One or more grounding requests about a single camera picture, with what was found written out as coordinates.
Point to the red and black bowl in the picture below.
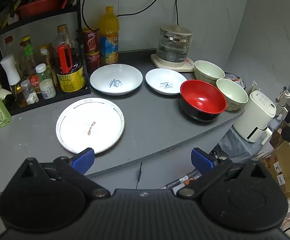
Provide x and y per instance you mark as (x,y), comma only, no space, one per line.
(202,97)

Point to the black metal rack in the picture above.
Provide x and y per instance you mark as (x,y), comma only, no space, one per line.
(79,17)

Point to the red drink can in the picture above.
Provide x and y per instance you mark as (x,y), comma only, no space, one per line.
(93,61)
(91,41)

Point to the small dish with packets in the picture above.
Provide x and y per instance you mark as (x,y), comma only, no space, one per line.
(238,81)

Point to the cream kettle base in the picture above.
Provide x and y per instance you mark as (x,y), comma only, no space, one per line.
(169,65)

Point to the small white plate blue print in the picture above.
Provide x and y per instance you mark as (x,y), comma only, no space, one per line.
(158,78)

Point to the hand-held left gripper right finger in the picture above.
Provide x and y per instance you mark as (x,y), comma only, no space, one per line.
(201,160)

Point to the red plastic basket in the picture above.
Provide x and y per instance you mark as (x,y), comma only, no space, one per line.
(40,6)

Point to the glass kettle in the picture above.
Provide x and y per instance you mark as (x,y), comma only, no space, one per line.
(173,45)

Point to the red label jar white cap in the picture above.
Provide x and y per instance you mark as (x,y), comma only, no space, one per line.
(38,76)

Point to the small white appliance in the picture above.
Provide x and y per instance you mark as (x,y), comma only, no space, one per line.
(283,96)

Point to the cream air fryer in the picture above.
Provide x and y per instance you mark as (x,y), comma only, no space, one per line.
(257,112)

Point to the clear plastic bag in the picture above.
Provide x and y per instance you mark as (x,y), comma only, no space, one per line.
(234,142)

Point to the orange juice bottle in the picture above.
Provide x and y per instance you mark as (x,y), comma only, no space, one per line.
(108,42)

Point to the large white plate blue print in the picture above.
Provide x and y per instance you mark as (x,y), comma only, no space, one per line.
(127,77)

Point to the clear bottle red cap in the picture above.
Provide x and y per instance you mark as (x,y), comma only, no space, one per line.
(9,45)

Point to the cream bowl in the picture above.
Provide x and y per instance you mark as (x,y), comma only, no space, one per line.
(232,92)
(207,68)

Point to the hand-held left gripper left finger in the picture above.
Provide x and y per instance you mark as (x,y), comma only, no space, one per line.
(83,158)

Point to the white plastic jar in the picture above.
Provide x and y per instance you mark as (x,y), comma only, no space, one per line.
(47,89)

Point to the clear spice jar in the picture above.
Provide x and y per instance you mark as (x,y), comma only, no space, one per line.
(29,92)

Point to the green label sauce bottle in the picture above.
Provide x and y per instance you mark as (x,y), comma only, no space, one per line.
(28,52)

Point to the white plate leaf print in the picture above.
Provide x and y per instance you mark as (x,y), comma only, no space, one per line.
(90,116)

